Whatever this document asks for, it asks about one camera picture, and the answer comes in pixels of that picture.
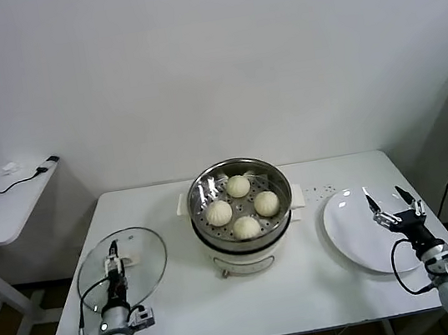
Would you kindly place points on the round glass pot lid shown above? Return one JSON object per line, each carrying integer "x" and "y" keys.
{"x": 144, "y": 251}

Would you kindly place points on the large white round plate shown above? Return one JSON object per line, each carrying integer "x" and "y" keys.
{"x": 352, "y": 232}

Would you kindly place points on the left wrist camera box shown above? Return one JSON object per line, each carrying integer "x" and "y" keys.
{"x": 142, "y": 317}

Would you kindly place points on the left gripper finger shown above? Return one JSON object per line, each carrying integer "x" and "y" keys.
{"x": 116, "y": 259}
{"x": 109, "y": 265}

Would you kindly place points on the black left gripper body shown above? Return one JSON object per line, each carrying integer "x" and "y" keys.
{"x": 117, "y": 288}

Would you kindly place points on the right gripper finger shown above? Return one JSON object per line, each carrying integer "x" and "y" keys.
{"x": 375, "y": 206}
{"x": 415, "y": 208}

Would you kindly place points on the small white crumpled object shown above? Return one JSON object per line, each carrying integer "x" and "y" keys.
{"x": 11, "y": 167}

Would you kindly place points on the white steamed baozi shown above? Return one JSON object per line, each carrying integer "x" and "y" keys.
{"x": 266, "y": 203}
{"x": 219, "y": 213}
{"x": 238, "y": 186}
{"x": 246, "y": 228}

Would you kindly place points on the white side desk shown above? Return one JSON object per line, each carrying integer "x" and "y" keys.
{"x": 10, "y": 207}

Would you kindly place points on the stainless steel steamer basket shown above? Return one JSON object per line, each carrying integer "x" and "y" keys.
{"x": 201, "y": 187}

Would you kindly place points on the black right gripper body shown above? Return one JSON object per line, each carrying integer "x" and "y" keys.
{"x": 417, "y": 231}

